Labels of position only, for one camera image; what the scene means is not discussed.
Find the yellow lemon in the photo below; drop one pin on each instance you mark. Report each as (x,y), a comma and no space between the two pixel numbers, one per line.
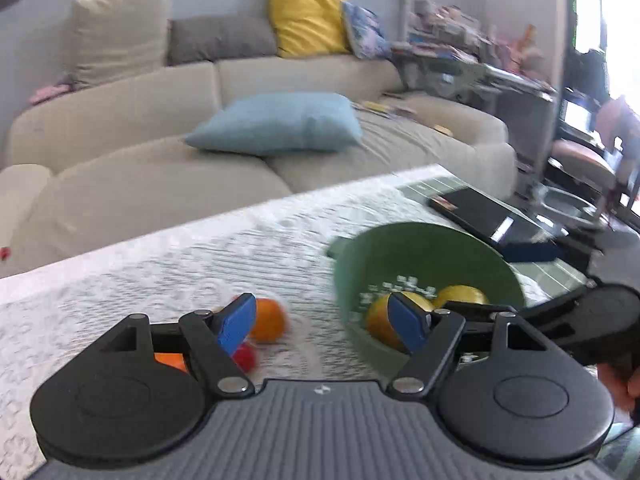
(380,317)
(462,294)

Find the orange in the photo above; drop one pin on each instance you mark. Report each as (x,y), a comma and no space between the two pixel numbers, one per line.
(270,320)
(170,361)

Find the pink chair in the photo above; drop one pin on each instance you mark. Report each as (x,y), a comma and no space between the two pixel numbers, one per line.
(585,160)

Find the pile of small books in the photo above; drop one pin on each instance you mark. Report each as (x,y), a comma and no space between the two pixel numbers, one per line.
(385,108)

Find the person's right hand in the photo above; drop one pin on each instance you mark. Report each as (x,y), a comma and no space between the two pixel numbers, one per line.
(622,390)

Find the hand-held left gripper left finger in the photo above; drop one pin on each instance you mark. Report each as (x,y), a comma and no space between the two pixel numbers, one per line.
(237,322)

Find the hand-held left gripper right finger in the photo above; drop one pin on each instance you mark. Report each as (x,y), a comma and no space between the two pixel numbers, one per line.
(407,322)

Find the cluttered side shelf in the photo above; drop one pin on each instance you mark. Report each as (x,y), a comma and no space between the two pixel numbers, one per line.
(450,55)

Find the grey striped cushion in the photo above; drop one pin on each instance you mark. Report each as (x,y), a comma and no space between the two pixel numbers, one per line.
(220,40)

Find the blue patterned cushion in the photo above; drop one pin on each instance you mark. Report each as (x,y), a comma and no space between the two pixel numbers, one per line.
(365,32)

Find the pink flat item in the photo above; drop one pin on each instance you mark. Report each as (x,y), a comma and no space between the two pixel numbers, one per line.
(50,92)

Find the small yellow item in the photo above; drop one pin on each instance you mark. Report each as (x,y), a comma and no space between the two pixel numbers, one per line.
(443,130)

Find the small red object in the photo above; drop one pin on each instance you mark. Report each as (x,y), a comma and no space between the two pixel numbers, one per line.
(3,253)

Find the light blue pillow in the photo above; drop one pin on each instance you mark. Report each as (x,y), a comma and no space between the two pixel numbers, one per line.
(280,122)

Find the yellow cushion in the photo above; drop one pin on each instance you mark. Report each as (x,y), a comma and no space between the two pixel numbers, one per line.
(305,17)

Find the red cherry tomato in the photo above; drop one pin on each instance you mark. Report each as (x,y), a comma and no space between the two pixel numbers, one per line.
(246,358)

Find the green bowl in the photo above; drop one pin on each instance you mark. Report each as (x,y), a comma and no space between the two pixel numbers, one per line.
(425,250)

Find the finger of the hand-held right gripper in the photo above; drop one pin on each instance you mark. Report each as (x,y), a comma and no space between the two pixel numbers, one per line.
(530,252)
(480,310)

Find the beige cushion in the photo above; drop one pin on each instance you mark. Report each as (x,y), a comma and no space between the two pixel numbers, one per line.
(115,35)

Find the beige sofa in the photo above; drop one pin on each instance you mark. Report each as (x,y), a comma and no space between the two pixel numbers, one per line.
(125,185)

